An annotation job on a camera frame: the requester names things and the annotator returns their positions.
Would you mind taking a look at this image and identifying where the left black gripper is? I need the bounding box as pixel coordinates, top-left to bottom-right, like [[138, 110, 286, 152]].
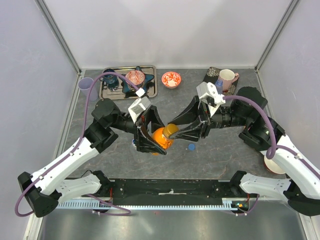
[[109, 105, 171, 155]]

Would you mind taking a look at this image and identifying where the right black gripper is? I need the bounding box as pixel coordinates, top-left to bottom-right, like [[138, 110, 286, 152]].
[[167, 94, 249, 143]]

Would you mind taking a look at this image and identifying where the orange juice bottle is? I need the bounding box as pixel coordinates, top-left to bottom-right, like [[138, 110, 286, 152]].
[[152, 127, 174, 150]]

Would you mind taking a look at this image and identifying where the blue bottle cap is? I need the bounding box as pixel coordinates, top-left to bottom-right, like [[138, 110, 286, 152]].
[[188, 143, 196, 151]]

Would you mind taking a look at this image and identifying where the blue label water bottle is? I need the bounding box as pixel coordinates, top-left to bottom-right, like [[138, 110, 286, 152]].
[[214, 79, 223, 95]]

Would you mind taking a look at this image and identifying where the orange bottle cap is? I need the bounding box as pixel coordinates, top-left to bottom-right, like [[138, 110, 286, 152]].
[[163, 123, 179, 138]]

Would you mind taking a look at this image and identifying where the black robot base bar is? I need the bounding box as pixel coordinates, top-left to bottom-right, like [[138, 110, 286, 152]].
[[96, 178, 248, 206]]

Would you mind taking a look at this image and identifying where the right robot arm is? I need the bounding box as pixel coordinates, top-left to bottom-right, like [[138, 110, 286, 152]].
[[171, 86, 320, 217]]

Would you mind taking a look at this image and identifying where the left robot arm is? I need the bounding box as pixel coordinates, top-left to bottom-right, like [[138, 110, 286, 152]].
[[17, 97, 167, 218]]

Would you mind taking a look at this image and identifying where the clear bottle blue-white cap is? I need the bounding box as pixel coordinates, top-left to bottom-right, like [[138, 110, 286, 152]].
[[131, 139, 137, 148]]

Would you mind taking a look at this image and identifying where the blue star-shaped dish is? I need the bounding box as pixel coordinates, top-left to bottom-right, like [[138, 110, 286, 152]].
[[120, 66, 155, 94]]

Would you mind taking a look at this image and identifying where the orange floral bowl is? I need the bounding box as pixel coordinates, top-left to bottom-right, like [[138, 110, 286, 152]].
[[161, 71, 182, 89]]

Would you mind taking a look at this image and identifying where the black floral square plate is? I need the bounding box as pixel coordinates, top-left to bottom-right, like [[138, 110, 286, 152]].
[[203, 66, 239, 96]]

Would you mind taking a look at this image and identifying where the red patterned bowl on star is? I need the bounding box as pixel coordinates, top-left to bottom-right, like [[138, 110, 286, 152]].
[[125, 70, 146, 88]]

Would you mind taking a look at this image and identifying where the metal tray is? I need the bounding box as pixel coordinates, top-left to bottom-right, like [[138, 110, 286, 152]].
[[99, 65, 158, 100]]

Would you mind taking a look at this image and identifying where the pink white mug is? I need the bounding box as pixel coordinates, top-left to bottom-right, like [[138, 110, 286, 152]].
[[218, 69, 239, 91]]

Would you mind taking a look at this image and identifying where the dark blue mug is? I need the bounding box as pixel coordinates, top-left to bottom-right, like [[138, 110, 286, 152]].
[[100, 74, 119, 88]]

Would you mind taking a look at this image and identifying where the lilac plastic cup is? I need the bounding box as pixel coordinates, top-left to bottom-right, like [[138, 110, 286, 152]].
[[78, 77, 98, 102]]

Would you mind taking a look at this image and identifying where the white bowl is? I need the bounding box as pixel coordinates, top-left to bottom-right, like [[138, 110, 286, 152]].
[[263, 156, 286, 175]]

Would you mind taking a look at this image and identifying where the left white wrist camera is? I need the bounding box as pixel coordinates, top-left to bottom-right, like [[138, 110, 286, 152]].
[[128, 88, 151, 124]]

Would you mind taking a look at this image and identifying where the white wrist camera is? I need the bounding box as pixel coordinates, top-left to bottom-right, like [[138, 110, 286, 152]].
[[196, 82, 226, 111], [128, 88, 151, 124]]

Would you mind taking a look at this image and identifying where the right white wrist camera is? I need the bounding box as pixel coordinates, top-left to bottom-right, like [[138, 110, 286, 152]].
[[196, 82, 226, 111]]

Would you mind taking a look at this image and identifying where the white slotted cable duct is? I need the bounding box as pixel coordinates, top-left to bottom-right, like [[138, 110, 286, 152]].
[[56, 198, 249, 211]]

